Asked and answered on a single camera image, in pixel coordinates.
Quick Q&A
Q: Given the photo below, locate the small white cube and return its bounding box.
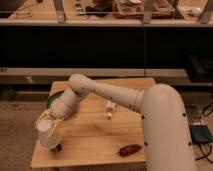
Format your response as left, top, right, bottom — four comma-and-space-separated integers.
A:
104, 112, 112, 119

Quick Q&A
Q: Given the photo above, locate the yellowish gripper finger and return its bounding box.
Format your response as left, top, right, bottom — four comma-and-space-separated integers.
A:
35, 109, 49, 124

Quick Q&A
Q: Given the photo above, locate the wooden table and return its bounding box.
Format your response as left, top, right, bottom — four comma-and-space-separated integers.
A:
30, 77, 157, 169

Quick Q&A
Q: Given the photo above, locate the white ceramic cup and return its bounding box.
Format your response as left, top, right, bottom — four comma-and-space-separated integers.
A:
36, 119, 62, 150

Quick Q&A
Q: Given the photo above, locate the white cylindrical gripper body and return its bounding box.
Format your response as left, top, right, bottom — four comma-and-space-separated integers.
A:
50, 89, 79, 119

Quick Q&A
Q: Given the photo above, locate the yellowish soft gripper finger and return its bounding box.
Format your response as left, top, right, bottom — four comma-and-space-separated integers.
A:
48, 119, 64, 137

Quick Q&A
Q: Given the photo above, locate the dark brown eraser block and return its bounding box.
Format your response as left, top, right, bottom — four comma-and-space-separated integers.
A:
51, 144, 62, 152

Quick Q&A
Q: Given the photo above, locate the black floor cable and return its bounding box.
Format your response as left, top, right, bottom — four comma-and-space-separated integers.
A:
194, 103, 213, 161

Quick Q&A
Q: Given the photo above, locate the black power adapter box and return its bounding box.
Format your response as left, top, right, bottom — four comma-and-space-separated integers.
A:
189, 125, 213, 144

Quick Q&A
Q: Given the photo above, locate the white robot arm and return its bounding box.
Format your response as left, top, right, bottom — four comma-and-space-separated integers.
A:
35, 74, 197, 171

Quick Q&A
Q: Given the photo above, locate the green bowl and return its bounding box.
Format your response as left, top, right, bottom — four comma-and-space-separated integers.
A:
46, 91, 64, 109

